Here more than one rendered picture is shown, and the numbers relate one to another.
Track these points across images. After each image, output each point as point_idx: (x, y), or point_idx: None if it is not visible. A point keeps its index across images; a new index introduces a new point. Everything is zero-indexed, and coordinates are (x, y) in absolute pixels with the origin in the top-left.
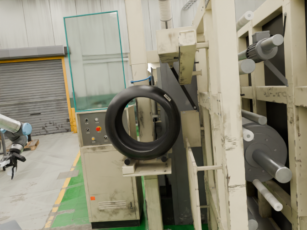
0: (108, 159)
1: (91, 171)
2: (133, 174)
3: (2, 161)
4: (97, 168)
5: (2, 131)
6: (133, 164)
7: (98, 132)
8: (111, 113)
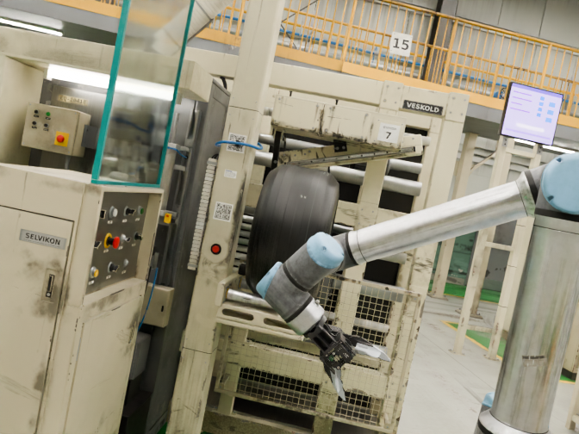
0: (114, 330)
1: (82, 380)
2: None
3: (355, 352)
4: (93, 363)
5: (341, 260)
6: None
7: (104, 252)
8: (331, 220)
